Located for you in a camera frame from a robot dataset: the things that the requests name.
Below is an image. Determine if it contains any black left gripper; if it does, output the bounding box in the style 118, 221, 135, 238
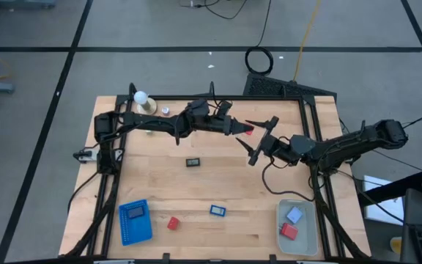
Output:
206, 115, 255, 137

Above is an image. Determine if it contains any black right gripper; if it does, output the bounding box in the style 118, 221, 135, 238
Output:
235, 116, 289, 166

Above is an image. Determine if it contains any lavender charger block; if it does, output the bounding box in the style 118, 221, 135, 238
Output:
286, 206, 304, 225

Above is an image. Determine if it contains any large red charger block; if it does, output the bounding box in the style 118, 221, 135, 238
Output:
279, 222, 300, 241

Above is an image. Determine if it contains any small red charger block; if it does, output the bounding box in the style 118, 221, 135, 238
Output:
166, 216, 180, 232

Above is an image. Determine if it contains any dark blue rectangular gadget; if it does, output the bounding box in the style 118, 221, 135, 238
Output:
127, 206, 146, 219

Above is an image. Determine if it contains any black perforated panel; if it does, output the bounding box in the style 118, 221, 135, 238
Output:
243, 73, 338, 100

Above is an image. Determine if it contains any blue framed digital display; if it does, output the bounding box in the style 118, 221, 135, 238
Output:
209, 205, 227, 218

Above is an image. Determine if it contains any white bulb lamp wooden base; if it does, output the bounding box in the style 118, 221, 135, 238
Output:
133, 90, 158, 117

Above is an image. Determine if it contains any grey plastic tray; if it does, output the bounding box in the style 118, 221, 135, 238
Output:
275, 199, 320, 257

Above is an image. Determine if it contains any blue plastic basket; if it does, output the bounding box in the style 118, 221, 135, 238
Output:
118, 199, 154, 246

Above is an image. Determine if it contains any black table beam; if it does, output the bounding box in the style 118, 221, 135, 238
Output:
357, 172, 422, 208

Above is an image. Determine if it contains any yellow round object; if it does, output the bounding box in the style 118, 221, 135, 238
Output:
389, 237, 401, 256

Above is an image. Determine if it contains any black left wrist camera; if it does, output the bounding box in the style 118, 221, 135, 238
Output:
216, 100, 233, 118

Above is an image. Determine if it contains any black aluminium frame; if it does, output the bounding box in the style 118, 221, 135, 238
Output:
62, 82, 369, 264

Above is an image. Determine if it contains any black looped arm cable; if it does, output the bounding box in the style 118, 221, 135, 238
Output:
261, 161, 317, 202

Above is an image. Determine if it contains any black coiled cable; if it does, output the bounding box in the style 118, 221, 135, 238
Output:
245, 0, 275, 77

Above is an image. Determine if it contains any black floor cable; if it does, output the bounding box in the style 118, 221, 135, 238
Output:
179, 0, 248, 21

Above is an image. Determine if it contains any silver metal bracket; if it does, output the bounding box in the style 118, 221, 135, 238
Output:
73, 147, 99, 164

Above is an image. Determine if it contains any black thin cable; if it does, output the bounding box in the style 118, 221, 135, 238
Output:
403, 115, 422, 129

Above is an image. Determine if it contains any black arm base cable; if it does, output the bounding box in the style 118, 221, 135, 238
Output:
67, 171, 100, 213

